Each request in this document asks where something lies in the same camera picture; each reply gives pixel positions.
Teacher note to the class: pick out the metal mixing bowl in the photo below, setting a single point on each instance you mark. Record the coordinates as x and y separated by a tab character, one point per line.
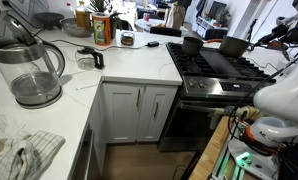
74	28

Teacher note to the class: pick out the black flat screen television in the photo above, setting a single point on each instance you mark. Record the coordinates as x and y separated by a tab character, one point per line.
217	9

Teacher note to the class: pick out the striped dish towel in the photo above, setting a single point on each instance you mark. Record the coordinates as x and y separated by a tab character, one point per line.
25	156

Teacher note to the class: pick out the white shelf unit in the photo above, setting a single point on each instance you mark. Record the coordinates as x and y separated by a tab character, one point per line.
202	24

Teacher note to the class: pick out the stainless steel gas stove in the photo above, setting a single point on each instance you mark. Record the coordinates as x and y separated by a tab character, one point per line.
189	126

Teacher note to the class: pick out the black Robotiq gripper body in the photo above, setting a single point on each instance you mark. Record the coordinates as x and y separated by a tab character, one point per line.
295	31

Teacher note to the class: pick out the white cabinet door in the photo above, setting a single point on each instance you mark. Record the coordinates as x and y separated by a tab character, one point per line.
122	113
157	113

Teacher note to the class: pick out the brown paper bag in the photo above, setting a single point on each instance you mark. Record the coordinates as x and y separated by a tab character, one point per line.
175	16

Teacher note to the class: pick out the glass electric kettle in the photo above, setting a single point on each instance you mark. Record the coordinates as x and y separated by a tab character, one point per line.
32	83

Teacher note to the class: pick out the clear plastic bag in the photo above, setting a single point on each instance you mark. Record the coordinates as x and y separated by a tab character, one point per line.
7	125

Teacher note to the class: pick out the glass jar dark contents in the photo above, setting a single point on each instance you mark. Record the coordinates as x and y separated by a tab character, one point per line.
127	39

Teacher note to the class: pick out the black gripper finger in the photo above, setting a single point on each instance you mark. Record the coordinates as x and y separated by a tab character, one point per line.
277	30
267	40

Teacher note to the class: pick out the clear bottle red cap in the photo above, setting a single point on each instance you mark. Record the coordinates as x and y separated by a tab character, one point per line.
69	10

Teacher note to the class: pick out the black round dish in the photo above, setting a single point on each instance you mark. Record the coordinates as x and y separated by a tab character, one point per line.
49	18

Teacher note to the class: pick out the round white table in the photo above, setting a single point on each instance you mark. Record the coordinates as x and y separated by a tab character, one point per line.
145	25

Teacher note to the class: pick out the orange drink mix canister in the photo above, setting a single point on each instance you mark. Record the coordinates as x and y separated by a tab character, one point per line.
102	31

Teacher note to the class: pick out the red cup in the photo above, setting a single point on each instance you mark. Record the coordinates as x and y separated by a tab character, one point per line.
146	16

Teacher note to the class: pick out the black chair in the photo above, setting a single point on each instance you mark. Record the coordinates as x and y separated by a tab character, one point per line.
215	34
165	31

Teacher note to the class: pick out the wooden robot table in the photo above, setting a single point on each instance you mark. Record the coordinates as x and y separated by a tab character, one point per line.
210	150

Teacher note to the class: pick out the silver stove knob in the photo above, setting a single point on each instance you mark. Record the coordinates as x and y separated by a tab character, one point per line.
202	84
192	82

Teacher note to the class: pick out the black stove griddle plate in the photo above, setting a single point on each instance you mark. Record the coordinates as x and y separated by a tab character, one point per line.
220	61

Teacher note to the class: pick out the black power adapter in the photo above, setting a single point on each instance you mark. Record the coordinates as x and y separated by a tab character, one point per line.
152	44

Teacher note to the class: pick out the amber oil bottle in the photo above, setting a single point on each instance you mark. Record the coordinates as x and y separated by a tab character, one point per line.
82	16

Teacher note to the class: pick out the stainless steel dishwasher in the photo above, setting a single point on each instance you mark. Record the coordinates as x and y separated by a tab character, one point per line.
84	160

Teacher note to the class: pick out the robot mount plate green light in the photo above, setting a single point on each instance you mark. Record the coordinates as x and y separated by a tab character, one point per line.
245	158

